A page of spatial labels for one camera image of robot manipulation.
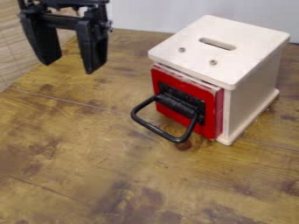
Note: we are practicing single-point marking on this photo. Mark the red wooden drawer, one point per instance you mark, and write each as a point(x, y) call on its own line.
point(195, 94)

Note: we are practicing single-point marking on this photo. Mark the white wooden drawer cabinet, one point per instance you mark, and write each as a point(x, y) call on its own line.
point(235, 56)

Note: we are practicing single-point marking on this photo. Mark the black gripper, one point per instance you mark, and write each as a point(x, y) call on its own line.
point(83, 15)

